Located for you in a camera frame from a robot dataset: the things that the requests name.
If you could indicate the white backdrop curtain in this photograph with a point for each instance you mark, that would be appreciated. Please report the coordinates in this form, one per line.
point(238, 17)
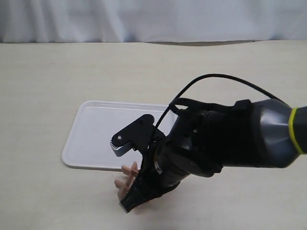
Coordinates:
point(178, 21)

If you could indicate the notched wooden piece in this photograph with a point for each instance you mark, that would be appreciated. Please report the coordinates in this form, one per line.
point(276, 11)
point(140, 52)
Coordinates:
point(123, 185)
point(123, 192)
point(132, 170)

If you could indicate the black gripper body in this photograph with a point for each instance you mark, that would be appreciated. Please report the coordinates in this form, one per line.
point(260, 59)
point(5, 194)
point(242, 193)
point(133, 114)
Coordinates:
point(189, 148)

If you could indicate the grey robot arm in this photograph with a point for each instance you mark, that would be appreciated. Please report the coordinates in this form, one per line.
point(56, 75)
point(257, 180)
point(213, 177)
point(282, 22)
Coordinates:
point(264, 134)

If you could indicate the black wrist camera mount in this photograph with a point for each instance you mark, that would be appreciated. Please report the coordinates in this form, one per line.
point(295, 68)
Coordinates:
point(140, 135)

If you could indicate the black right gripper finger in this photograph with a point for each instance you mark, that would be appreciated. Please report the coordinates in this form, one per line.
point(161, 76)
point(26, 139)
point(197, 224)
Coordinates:
point(158, 186)

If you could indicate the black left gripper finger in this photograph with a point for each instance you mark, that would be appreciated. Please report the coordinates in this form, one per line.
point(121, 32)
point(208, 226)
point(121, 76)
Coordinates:
point(134, 197)

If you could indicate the white plastic tray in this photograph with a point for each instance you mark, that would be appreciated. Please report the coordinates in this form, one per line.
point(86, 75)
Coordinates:
point(88, 143)

